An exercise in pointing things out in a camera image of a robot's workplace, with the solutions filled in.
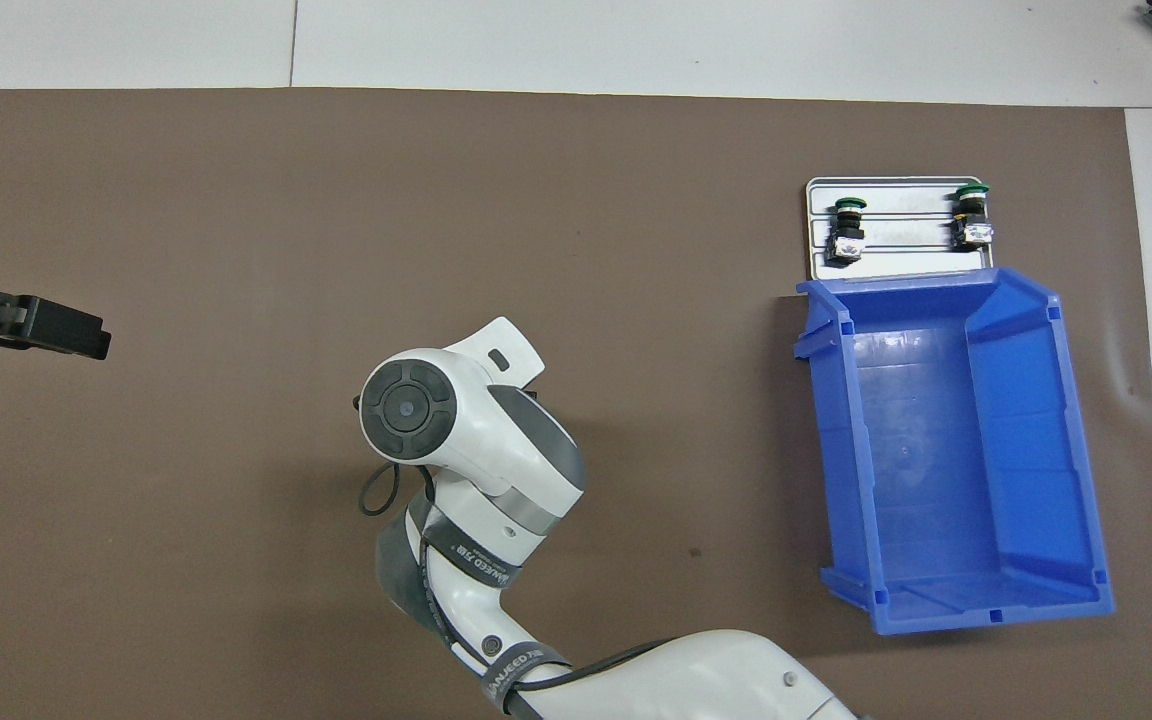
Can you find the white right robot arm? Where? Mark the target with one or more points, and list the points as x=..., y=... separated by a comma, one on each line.
x=456, y=420

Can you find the green push button yellow mark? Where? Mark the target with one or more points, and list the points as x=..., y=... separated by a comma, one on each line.
x=972, y=232

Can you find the brown table mat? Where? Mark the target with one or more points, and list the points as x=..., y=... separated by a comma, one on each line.
x=636, y=250

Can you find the grey metal tray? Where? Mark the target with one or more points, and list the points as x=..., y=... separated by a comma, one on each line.
x=906, y=225

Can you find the blue plastic storage bin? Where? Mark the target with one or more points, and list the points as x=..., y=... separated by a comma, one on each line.
x=936, y=450

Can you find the green push button switch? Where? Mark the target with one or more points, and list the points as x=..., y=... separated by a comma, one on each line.
x=847, y=240

